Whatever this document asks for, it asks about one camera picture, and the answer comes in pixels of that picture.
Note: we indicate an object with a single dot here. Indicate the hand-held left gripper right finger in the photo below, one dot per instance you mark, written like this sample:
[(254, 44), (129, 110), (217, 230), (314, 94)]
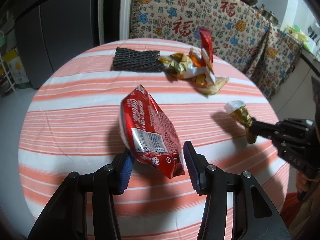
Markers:
[(195, 167)]

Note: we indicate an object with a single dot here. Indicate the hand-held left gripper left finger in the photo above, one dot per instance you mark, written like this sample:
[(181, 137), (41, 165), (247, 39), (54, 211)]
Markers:
[(126, 172)]

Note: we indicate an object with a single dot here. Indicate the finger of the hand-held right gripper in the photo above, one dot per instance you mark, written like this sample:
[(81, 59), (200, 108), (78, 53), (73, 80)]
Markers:
[(262, 135), (266, 126)]

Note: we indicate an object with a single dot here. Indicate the dark gold foil wrapper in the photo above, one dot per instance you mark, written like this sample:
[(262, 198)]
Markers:
[(241, 115)]

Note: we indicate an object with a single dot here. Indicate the red snack packet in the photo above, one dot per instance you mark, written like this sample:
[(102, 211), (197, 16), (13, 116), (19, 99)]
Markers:
[(150, 130)]

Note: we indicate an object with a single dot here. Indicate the orange and white plastic bag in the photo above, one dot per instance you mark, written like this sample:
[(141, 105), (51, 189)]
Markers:
[(192, 71)]

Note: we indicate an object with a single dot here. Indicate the tall red sachet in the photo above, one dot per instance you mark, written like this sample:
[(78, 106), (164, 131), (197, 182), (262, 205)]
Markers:
[(206, 45)]

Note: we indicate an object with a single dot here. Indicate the person's right hand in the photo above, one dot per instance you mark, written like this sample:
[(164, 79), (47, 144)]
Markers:
[(301, 183)]

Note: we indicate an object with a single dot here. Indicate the beige kitchen cabinet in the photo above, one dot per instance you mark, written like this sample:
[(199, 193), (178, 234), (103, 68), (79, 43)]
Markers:
[(297, 85)]

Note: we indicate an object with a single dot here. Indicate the beige snack wrapper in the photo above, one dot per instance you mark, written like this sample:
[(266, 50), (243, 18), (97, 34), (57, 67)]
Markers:
[(215, 86)]

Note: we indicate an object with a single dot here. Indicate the round striped table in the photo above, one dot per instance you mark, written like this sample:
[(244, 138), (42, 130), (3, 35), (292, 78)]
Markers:
[(75, 130)]

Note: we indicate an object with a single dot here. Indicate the narrow printed blanket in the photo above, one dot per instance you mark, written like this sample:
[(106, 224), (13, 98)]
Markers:
[(277, 60)]

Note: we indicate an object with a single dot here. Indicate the yellow green container stack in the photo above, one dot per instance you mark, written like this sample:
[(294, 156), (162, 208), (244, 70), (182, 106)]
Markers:
[(296, 32)]

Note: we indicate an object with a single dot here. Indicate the yellow gold foil wrapper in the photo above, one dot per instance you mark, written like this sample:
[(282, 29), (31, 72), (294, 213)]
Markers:
[(177, 63)]

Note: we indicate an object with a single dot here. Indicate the stainless steel pot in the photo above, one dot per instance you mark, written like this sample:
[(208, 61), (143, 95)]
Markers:
[(271, 16)]

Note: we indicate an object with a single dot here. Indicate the black foam net sleeve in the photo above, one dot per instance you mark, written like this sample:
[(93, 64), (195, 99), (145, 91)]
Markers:
[(135, 60)]

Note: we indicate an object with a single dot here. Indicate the large printed blanket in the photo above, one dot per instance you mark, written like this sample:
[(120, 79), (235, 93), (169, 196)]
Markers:
[(187, 10)]

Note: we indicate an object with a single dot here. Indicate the yellow white cardboard box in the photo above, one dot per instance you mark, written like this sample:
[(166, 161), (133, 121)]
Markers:
[(16, 67)]

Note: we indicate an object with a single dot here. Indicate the dark grey refrigerator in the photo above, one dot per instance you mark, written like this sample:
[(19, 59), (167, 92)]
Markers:
[(62, 30)]

